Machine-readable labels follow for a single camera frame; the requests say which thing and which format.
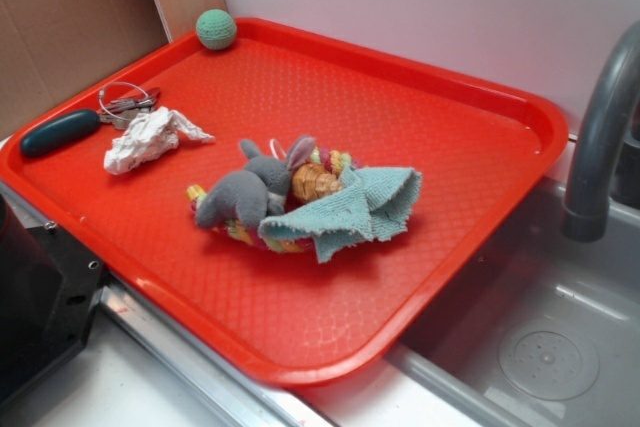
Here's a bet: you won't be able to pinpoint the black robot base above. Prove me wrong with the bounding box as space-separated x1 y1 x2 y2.
1 200 105 407

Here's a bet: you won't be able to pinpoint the crumpled white paper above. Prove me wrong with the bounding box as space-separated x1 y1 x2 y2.
103 106 216 175

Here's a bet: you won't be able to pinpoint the red plastic tray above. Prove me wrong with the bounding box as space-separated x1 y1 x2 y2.
1 19 568 387

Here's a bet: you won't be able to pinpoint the light blue cloth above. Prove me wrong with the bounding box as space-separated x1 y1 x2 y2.
258 167 422 263

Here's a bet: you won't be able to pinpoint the grey plush bunny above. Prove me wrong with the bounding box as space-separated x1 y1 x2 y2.
195 135 315 229

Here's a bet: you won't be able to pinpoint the green ball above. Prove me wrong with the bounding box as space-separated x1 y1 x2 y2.
196 9 237 51

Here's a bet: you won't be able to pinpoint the dark teal key fob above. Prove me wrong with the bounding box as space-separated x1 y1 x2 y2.
20 109 101 158

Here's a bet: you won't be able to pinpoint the grey plastic sink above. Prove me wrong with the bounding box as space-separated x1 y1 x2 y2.
387 180 639 426

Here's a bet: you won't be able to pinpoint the grey toy faucet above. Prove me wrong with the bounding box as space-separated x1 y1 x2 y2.
561 23 639 242

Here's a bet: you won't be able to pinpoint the brown cardboard panel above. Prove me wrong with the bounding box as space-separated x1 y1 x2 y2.
1 0 167 137

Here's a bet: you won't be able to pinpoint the silver keys on ring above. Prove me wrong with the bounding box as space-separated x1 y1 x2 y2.
97 81 161 130

